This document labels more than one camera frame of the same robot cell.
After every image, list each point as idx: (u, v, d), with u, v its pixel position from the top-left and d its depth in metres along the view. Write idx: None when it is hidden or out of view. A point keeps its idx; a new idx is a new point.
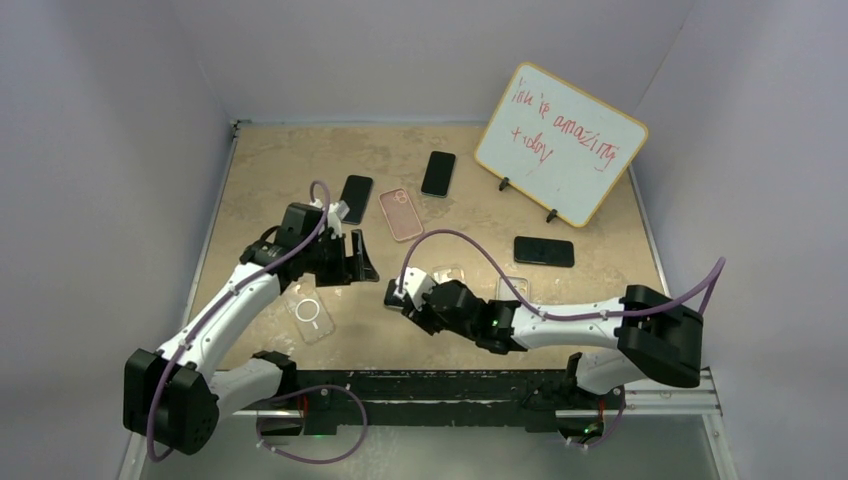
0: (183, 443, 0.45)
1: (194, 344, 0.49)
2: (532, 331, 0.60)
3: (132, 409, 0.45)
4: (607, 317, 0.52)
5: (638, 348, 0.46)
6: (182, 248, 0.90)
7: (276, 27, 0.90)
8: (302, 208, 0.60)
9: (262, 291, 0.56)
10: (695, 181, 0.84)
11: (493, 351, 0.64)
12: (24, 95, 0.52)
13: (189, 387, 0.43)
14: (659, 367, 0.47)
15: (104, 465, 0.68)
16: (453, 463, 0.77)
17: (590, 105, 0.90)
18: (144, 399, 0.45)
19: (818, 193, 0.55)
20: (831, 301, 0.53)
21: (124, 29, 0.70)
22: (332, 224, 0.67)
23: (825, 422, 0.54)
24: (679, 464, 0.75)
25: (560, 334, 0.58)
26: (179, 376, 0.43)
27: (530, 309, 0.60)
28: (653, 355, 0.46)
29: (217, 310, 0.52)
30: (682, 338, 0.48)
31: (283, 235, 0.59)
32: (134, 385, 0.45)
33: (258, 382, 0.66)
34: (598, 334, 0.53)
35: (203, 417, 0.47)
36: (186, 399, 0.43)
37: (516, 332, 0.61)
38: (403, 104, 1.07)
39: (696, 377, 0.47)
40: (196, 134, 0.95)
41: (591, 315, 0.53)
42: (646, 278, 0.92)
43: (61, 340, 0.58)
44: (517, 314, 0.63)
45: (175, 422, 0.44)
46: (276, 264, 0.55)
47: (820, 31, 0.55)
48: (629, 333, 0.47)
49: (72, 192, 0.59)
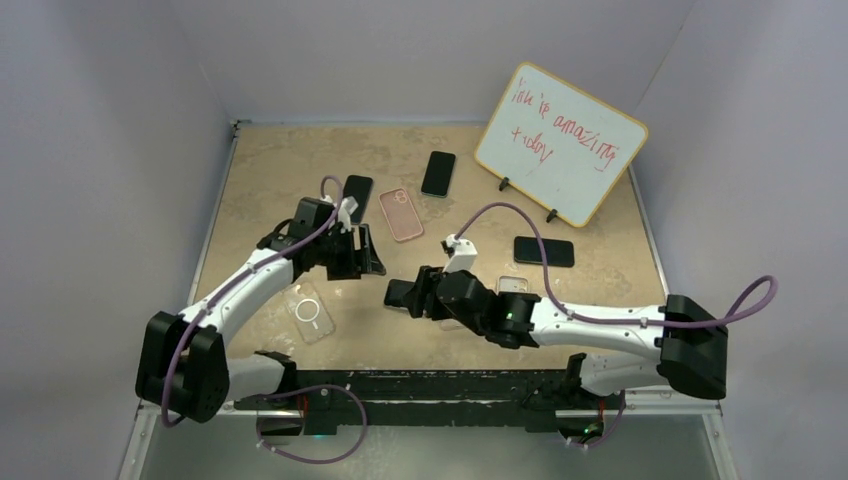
0: (193, 410, 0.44)
1: (213, 311, 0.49)
2: (556, 330, 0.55)
3: (148, 370, 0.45)
4: (646, 325, 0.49)
5: (682, 361, 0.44)
6: (181, 248, 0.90)
7: (276, 27, 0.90)
8: (315, 201, 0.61)
9: (278, 274, 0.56)
10: (695, 181, 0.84)
11: (504, 346, 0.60)
12: (23, 96, 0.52)
13: (208, 350, 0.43)
14: (690, 379, 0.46)
15: (103, 464, 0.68)
16: (453, 463, 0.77)
17: (590, 105, 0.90)
18: (161, 359, 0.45)
19: (818, 194, 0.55)
20: (831, 301, 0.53)
21: (124, 29, 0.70)
22: (343, 218, 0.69)
23: (825, 423, 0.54)
24: (679, 464, 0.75)
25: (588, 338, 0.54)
26: (198, 339, 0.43)
27: (557, 306, 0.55)
28: (691, 368, 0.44)
29: (239, 282, 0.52)
30: (712, 352, 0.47)
31: (295, 227, 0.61)
32: (152, 344, 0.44)
33: (259, 375, 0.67)
34: (634, 341, 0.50)
35: (216, 386, 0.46)
36: (204, 361, 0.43)
37: (535, 329, 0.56)
38: (403, 104, 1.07)
39: (721, 391, 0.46)
40: (196, 134, 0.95)
41: (628, 321, 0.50)
42: (647, 278, 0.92)
43: (60, 340, 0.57)
44: (535, 310, 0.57)
45: (191, 385, 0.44)
46: (291, 251, 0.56)
47: (820, 31, 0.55)
48: (672, 344, 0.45)
49: (71, 192, 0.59)
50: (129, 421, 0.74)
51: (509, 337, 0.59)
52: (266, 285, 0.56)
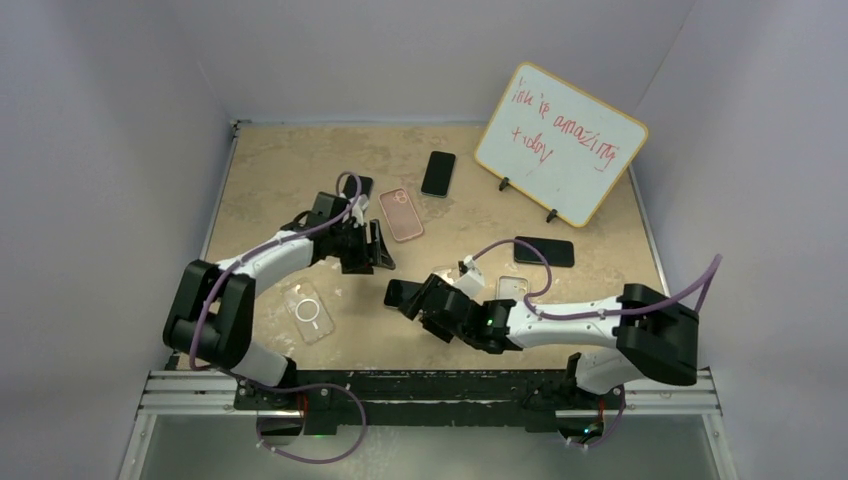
0: (217, 353, 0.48)
1: (246, 266, 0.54)
2: (528, 330, 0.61)
3: (180, 312, 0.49)
4: (604, 316, 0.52)
5: (637, 348, 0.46)
6: (181, 248, 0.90)
7: (276, 27, 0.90)
8: (332, 194, 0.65)
9: (301, 249, 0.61)
10: (695, 181, 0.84)
11: (489, 350, 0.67)
12: (22, 96, 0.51)
13: (241, 292, 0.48)
14: (657, 366, 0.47)
15: (103, 464, 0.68)
16: (453, 464, 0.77)
17: (590, 105, 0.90)
18: (195, 302, 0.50)
19: (818, 194, 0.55)
20: (831, 301, 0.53)
21: (124, 29, 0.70)
22: (357, 213, 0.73)
23: (826, 424, 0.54)
24: (679, 464, 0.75)
25: (558, 333, 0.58)
26: (233, 282, 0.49)
27: (528, 309, 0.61)
28: (651, 354, 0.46)
29: (271, 247, 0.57)
30: (679, 337, 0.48)
31: (313, 218, 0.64)
32: (190, 286, 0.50)
33: (265, 368, 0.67)
34: (596, 333, 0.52)
35: (240, 336, 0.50)
36: (236, 297, 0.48)
37: (512, 332, 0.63)
38: (403, 104, 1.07)
39: (691, 375, 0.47)
40: (196, 134, 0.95)
41: (588, 314, 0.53)
42: (646, 278, 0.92)
43: (59, 340, 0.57)
44: (511, 314, 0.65)
45: (220, 322, 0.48)
46: (312, 233, 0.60)
47: (820, 31, 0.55)
48: (627, 333, 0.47)
49: (71, 193, 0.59)
50: (129, 420, 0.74)
51: (491, 343, 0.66)
52: (291, 257, 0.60)
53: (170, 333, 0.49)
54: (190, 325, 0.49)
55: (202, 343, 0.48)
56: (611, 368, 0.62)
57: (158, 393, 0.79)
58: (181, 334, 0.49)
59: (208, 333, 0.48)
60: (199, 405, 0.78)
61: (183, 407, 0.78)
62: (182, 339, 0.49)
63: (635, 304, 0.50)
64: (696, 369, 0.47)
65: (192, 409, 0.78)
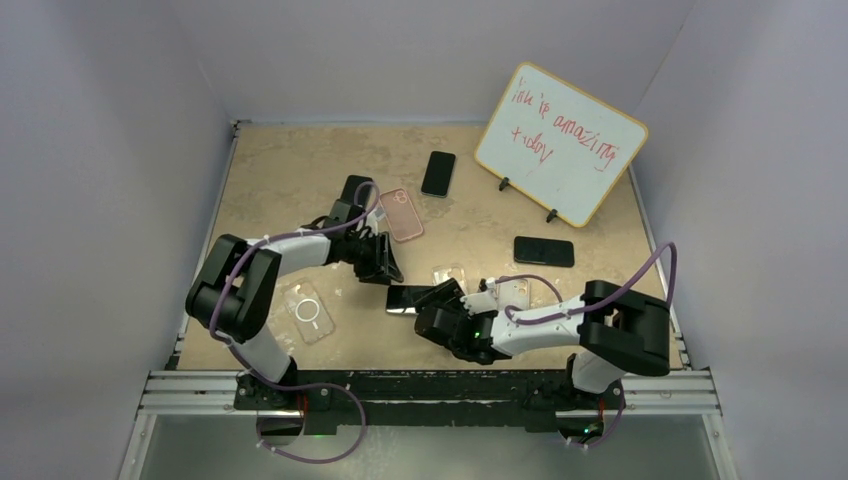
0: (234, 324, 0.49)
1: (271, 245, 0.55)
2: (508, 338, 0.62)
3: (206, 280, 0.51)
4: (570, 316, 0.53)
5: (600, 344, 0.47)
6: (181, 247, 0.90)
7: (276, 28, 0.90)
8: (348, 202, 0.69)
9: (319, 245, 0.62)
10: (695, 182, 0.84)
11: (480, 362, 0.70)
12: (22, 95, 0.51)
13: (269, 265, 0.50)
14: (628, 360, 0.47)
15: (104, 464, 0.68)
16: (453, 464, 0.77)
17: (591, 105, 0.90)
18: (222, 272, 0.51)
19: (818, 194, 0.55)
20: (831, 302, 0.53)
21: (124, 29, 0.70)
22: (372, 222, 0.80)
23: (825, 423, 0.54)
24: (679, 464, 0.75)
25: (533, 337, 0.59)
26: (261, 256, 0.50)
27: (507, 317, 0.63)
28: (617, 348, 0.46)
29: (294, 235, 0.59)
30: (650, 329, 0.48)
31: (330, 223, 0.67)
32: (219, 256, 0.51)
33: (270, 359, 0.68)
34: (565, 333, 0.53)
35: (260, 311, 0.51)
36: (264, 269, 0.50)
37: (496, 342, 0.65)
38: (403, 104, 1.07)
39: (664, 366, 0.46)
40: (196, 134, 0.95)
41: (556, 315, 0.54)
42: (646, 279, 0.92)
43: (59, 340, 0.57)
44: (494, 325, 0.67)
45: (244, 292, 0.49)
46: (330, 230, 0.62)
47: (821, 31, 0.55)
48: (590, 330, 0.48)
49: (70, 192, 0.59)
50: (129, 421, 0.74)
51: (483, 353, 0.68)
52: (309, 251, 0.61)
53: (193, 300, 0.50)
54: (214, 293, 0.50)
55: (223, 311, 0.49)
56: (600, 366, 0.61)
57: (158, 393, 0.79)
58: (203, 301, 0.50)
59: (230, 301, 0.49)
60: (199, 405, 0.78)
61: (183, 407, 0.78)
62: (204, 306, 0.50)
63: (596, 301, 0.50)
64: (669, 360, 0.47)
65: (191, 409, 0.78)
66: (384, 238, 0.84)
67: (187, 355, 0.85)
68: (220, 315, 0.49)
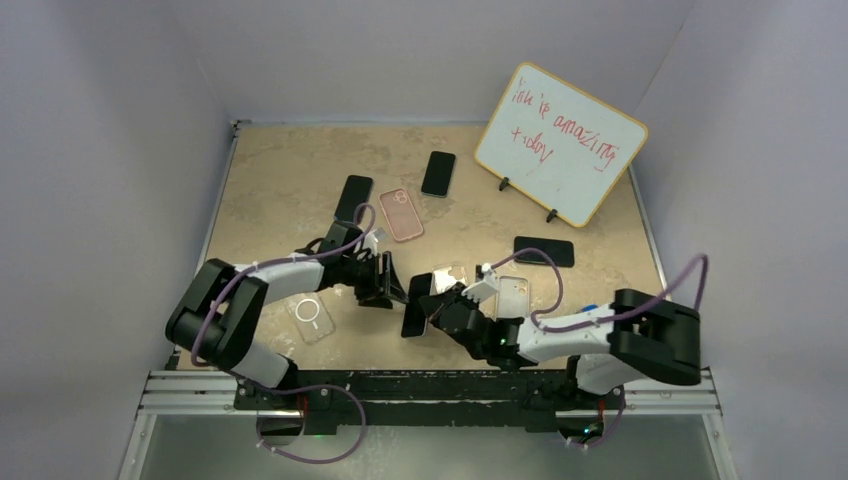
0: (215, 353, 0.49)
1: (261, 271, 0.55)
2: (535, 346, 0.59)
3: (188, 305, 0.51)
4: (599, 324, 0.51)
5: (631, 354, 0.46)
6: (181, 248, 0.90)
7: (276, 29, 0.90)
8: (345, 224, 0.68)
9: (312, 271, 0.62)
10: (694, 181, 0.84)
11: (504, 368, 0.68)
12: (24, 96, 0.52)
13: (254, 294, 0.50)
14: (659, 369, 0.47)
15: (104, 463, 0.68)
16: (453, 464, 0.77)
17: (591, 105, 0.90)
18: (206, 298, 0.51)
19: (817, 194, 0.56)
20: (831, 302, 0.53)
21: (124, 30, 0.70)
22: (369, 245, 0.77)
23: (826, 424, 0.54)
24: (679, 465, 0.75)
25: (560, 345, 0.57)
26: (246, 285, 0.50)
27: (533, 323, 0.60)
28: (647, 358, 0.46)
29: (287, 261, 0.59)
30: (681, 337, 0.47)
31: (326, 246, 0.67)
32: (203, 282, 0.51)
33: (267, 368, 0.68)
34: (594, 342, 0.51)
35: (244, 339, 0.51)
36: (247, 297, 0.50)
37: (523, 349, 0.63)
38: (403, 104, 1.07)
39: (693, 374, 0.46)
40: (196, 133, 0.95)
41: (583, 324, 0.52)
42: (646, 279, 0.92)
43: (59, 339, 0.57)
44: (521, 333, 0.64)
45: (227, 319, 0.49)
46: (325, 256, 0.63)
47: (821, 32, 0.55)
48: (620, 339, 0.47)
49: (71, 193, 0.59)
50: (129, 420, 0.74)
51: (508, 361, 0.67)
52: (300, 277, 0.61)
53: (173, 327, 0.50)
54: (196, 320, 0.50)
55: (204, 340, 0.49)
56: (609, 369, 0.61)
57: (158, 393, 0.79)
58: (184, 328, 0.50)
59: (212, 329, 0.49)
60: (198, 405, 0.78)
61: (183, 407, 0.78)
62: (184, 333, 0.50)
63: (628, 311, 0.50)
64: (697, 369, 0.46)
65: (191, 409, 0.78)
66: (386, 258, 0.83)
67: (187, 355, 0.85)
68: (201, 344, 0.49)
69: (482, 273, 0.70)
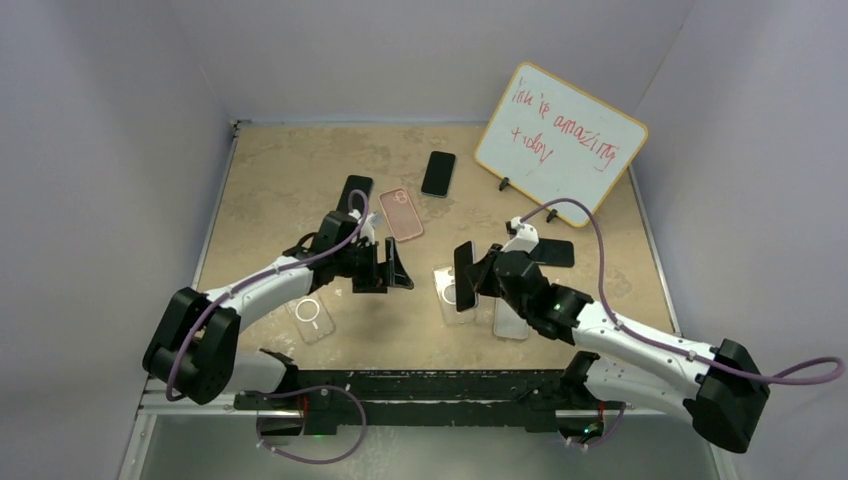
0: (192, 390, 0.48)
1: (236, 295, 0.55)
2: (602, 337, 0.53)
3: (161, 341, 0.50)
4: (692, 360, 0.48)
5: (715, 402, 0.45)
6: (181, 248, 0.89)
7: (276, 29, 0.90)
8: (339, 218, 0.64)
9: (299, 279, 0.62)
10: (694, 181, 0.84)
11: (542, 334, 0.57)
12: (24, 96, 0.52)
13: (226, 328, 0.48)
14: (715, 421, 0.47)
15: (103, 463, 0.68)
16: (453, 464, 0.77)
17: (591, 105, 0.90)
18: (179, 329, 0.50)
19: (816, 195, 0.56)
20: (831, 302, 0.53)
21: (124, 30, 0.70)
22: (366, 232, 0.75)
23: (826, 424, 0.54)
24: (680, 466, 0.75)
25: (626, 351, 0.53)
26: (216, 318, 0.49)
27: (607, 312, 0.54)
28: (727, 416, 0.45)
29: (266, 276, 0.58)
30: (753, 409, 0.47)
31: (319, 242, 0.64)
32: (174, 315, 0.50)
33: (261, 372, 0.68)
34: (674, 370, 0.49)
35: (219, 371, 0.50)
36: (218, 333, 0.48)
37: (579, 328, 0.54)
38: (403, 104, 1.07)
39: (742, 442, 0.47)
40: (196, 133, 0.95)
41: (676, 350, 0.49)
42: (647, 279, 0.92)
43: (59, 340, 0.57)
44: (585, 309, 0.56)
45: (199, 353, 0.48)
46: (312, 262, 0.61)
47: (820, 33, 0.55)
48: (714, 388, 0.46)
49: (71, 193, 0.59)
50: (129, 421, 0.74)
51: (551, 327, 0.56)
52: (286, 287, 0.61)
53: (149, 358, 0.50)
54: (171, 352, 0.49)
55: (180, 372, 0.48)
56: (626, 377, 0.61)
57: (158, 393, 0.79)
58: (160, 365, 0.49)
59: (187, 362, 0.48)
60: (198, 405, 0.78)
61: (183, 407, 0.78)
62: (159, 369, 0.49)
63: (727, 363, 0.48)
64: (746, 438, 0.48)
65: (191, 409, 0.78)
66: (390, 245, 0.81)
67: None
68: (177, 377, 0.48)
69: (513, 228, 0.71)
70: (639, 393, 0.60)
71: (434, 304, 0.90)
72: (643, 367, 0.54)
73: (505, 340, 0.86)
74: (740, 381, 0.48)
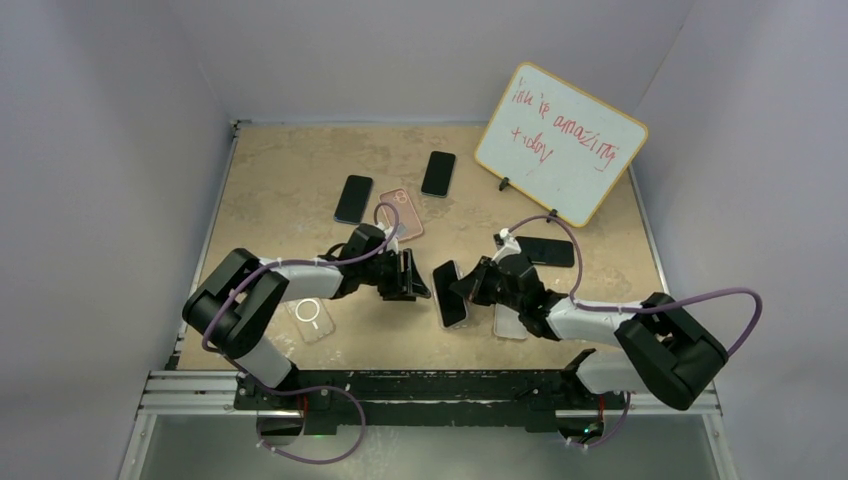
0: (226, 343, 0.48)
1: (281, 269, 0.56)
2: (564, 315, 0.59)
3: (208, 289, 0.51)
4: (621, 311, 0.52)
5: (632, 339, 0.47)
6: (180, 248, 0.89)
7: (277, 28, 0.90)
8: (367, 232, 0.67)
9: (330, 277, 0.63)
10: (694, 181, 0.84)
11: (531, 329, 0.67)
12: (23, 97, 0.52)
13: (274, 289, 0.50)
14: (653, 373, 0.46)
15: (104, 463, 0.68)
16: (453, 465, 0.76)
17: (591, 105, 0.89)
18: (227, 284, 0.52)
19: (817, 196, 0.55)
20: (833, 303, 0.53)
21: (124, 31, 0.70)
22: (391, 242, 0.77)
23: (828, 425, 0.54)
24: (680, 465, 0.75)
25: (583, 324, 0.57)
26: (267, 280, 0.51)
27: (570, 295, 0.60)
28: (644, 351, 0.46)
29: (309, 263, 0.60)
30: (693, 359, 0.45)
31: (346, 254, 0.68)
32: (227, 269, 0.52)
33: (268, 371, 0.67)
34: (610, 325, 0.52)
35: (255, 333, 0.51)
36: (267, 291, 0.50)
37: (551, 314, 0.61)
38: (403, 104, 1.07)
39: (682, 394, 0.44)
40: (195, 133, 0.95)
41: (610, 307, 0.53)
42: (647, 279, 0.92)
43: (59, 341, 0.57)
44: (560, 302, 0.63)
45: (242, 309, 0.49)
46: (344, 263, 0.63)
47: (821, 33, 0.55)
48: (633, 326, 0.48)
49: (70, 194, 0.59)
50: (129, 421, 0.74)
51: (537, 325, 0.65)
52: (317, 281, 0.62)
53: (191, 306, 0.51)
54: (214, 306, 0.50)
55: (217, 326, 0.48)
56: (616, 364, 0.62)
57: (158, 393, 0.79)
58: (201, 312, 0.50)
59: (227, 317, 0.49)
60: (198, 405, 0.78)
61: (183, 407, 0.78)
62: (200, 317, 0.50)
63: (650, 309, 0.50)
64: (692, 395, 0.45)
65: (191, 409, 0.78)
66: (406, 255, 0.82)
67: (187, 354, 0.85)
68: (215, 328, 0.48)
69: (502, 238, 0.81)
70: (627, 371, 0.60)
71: (433, 304, 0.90)
72: (607, 339, 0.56)
73: (505, 340, 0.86)
74: (679, 334, 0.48)
